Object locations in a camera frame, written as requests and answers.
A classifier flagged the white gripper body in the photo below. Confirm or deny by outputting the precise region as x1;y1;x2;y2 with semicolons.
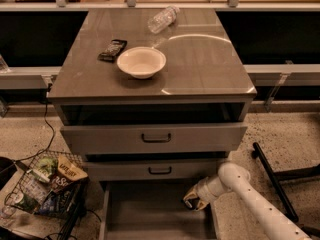
195;176;222;205

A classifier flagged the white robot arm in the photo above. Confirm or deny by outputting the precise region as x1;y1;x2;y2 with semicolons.
183;162;312;240

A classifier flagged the top grey drawer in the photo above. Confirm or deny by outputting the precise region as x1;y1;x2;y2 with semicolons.
61;123;247;155

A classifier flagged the bottom open grey drawer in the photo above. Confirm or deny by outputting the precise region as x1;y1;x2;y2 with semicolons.
98;179;218;240

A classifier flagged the middle grey drawer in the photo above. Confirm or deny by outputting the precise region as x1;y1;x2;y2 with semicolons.
84;158;226;181

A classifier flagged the grey drawer cabinet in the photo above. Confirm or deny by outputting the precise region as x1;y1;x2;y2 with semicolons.
46;7;258;240

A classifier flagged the black wheeled stand base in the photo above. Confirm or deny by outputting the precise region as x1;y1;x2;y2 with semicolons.
251;142;320;222

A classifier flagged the tan chip bag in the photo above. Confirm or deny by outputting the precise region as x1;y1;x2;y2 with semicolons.
51;155;88;193

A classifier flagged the blue snack packet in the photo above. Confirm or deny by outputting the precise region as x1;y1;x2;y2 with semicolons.
37;190;73;217

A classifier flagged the white bowl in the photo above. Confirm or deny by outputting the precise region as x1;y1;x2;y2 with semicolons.
117;47;166;79

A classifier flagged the green snack pouch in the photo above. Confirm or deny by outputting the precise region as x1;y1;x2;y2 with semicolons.
36;157;58;178

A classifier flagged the dark snack bar wrapper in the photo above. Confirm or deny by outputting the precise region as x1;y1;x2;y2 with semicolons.
97;39;127;62

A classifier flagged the green can in basket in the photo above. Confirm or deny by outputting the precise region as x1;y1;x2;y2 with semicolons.
13;192;38;213

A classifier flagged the clear plastic water bottle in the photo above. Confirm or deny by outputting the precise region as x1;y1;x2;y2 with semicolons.
147;6;180;34

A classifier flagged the black wire basket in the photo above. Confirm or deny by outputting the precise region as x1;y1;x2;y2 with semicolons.
4;151;88;240

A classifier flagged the black power cable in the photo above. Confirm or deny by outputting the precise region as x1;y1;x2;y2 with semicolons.
13;83;56;162

